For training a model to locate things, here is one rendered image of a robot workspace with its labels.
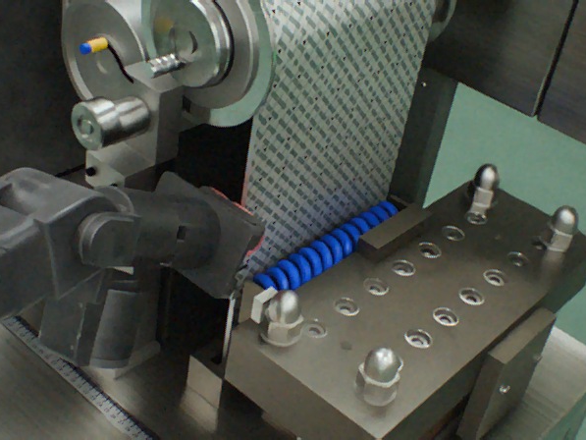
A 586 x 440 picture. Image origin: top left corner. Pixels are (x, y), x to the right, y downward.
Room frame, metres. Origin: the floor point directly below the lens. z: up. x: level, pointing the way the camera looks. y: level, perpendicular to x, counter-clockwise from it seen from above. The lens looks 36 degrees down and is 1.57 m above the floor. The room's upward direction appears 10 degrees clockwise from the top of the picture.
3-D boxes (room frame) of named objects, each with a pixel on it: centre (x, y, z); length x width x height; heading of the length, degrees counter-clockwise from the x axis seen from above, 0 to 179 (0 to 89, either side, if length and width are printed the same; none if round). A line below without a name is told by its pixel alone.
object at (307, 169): (0.73, -0.03, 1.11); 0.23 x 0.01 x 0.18; 145
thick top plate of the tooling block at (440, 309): (0.70, -0.15, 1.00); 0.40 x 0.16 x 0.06; 145
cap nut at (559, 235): (0.80, -0.28, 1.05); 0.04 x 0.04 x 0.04
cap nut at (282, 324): (0.59, -0.01, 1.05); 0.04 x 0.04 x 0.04
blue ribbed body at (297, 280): (0.72, -0.04, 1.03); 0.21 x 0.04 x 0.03; 145
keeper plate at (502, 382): (0.66, -0.23, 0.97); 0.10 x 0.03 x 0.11; 145
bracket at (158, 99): (0.66, 0.15, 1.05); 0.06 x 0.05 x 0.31; 145
